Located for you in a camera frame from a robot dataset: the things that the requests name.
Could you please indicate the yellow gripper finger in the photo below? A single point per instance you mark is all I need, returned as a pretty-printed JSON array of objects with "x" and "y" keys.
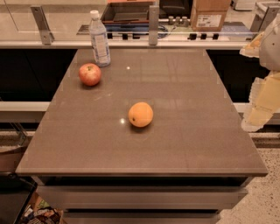
[
  {"x": 264, "y": 101},
  {"x": 251, "y": 50}
]

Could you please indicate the clear blue plastic water bottle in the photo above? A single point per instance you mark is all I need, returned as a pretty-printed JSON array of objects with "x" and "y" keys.
[{"x": 99, "y": 40}]

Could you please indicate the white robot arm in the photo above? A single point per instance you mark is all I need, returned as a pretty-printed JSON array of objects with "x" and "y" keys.
[{"x": 269, "y": 52}]

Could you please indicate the brown cardboard box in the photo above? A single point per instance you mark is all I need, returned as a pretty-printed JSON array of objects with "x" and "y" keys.
[{"x": 208, "y": 15}]

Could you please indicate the orange fruit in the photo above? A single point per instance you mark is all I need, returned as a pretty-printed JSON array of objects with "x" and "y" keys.
[{"x": 140, "y": 114}]

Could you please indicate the dark open tray box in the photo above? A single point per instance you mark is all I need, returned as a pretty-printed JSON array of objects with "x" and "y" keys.
[{"x": 126, "y": 12}]

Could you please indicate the red apple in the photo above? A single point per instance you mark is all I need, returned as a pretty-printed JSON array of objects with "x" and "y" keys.
[{"x": 90, "y": 74}]

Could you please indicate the grey table drawer cabinet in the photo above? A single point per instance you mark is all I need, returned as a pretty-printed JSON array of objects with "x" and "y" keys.
[{"x": 87, "y": 204}]

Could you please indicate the pile of snack packages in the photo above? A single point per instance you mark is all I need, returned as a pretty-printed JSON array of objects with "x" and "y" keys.
[{"x": 38, "y": 211}]

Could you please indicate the black bin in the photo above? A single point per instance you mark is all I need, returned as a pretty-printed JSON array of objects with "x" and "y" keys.
[{"x": 15, "y": 193}]

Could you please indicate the right metal railing bracket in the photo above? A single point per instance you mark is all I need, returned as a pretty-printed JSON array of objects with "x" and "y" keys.
[{"x": 262, "y": 20}]

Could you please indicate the metal railing bracket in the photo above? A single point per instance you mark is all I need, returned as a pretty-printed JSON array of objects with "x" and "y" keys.
[
  {"x": 153, "y": 25},
  {"x": 44, "y": 31},
  {"x": 262, "y": 20}
]

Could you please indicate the middle metal railing bracket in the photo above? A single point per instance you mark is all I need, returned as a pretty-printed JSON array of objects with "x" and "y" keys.
[{"x": 153, "y": 25}]

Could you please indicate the left metal railing bracket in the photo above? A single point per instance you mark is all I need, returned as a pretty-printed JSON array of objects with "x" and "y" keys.
[{"x": 44, "y": 31}]

